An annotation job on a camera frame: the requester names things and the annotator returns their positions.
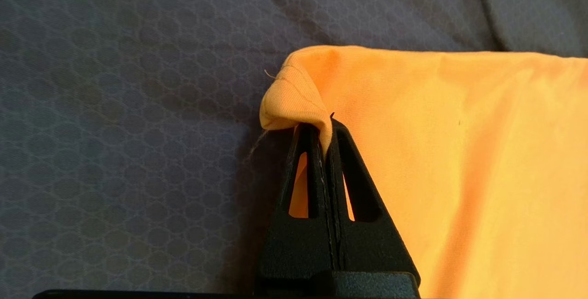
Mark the yellow t-shirt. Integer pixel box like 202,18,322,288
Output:
260,45,588,299

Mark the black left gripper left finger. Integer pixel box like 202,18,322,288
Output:
254,123,339,290

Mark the dark blue bed sheet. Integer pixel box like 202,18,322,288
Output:
0,0,588,299

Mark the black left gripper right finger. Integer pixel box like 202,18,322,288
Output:
324,113,420,290

